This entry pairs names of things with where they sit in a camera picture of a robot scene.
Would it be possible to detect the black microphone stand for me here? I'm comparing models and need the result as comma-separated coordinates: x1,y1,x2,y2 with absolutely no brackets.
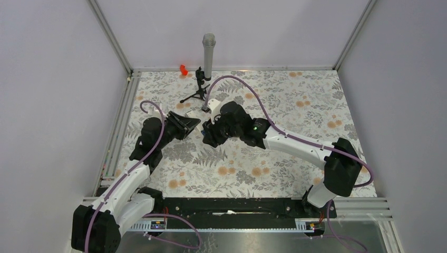
180,67,211,103

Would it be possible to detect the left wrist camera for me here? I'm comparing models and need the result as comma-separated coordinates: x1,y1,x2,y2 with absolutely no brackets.
148,106,166,119

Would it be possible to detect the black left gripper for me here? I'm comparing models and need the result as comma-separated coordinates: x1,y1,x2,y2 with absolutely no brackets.
157,111,200,150

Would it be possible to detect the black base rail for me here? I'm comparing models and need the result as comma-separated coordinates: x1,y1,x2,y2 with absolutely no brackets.
152,198,337,229

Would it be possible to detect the grey microphone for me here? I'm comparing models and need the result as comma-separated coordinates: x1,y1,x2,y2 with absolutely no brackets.
202,33,216,81

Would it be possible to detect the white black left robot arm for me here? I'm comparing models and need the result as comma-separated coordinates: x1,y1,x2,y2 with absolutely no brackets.
71,111,200,252

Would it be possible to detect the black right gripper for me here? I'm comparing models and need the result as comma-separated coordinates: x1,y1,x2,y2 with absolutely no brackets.
202,112,242,149

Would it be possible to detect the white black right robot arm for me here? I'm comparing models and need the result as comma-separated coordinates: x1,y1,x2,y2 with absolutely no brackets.
201,99,362,217

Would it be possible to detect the slotted grey cable duct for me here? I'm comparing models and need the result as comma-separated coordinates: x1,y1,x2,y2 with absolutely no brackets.
127,219,317,233

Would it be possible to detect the orange plastic clip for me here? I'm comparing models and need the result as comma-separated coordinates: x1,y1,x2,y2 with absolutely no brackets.
179,64,189,76

